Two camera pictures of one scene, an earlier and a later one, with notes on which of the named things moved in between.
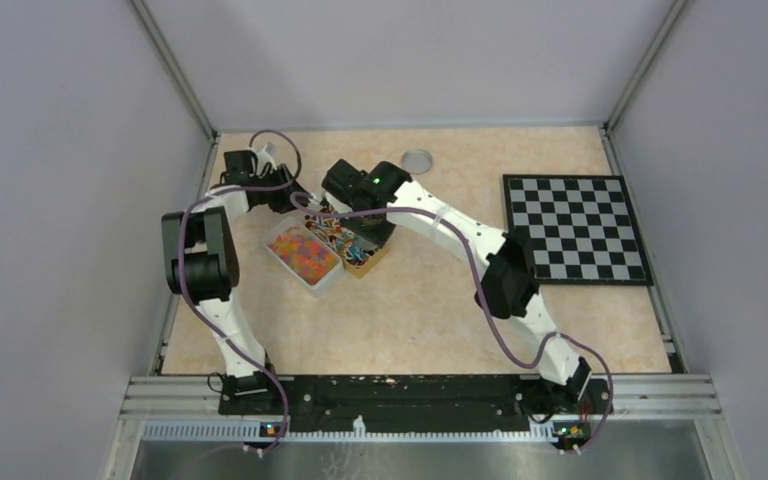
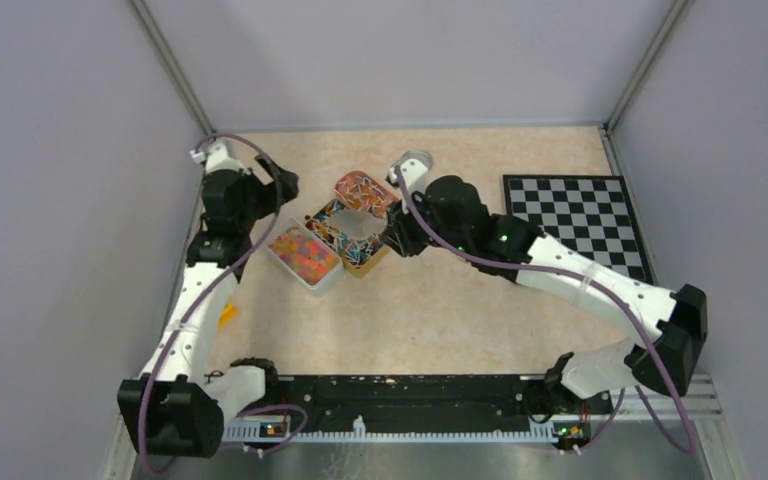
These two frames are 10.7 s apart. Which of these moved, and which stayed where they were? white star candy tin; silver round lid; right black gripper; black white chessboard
Moved: right black gripper
Stayed: white star candy tin; black white chessboard; silver round lid
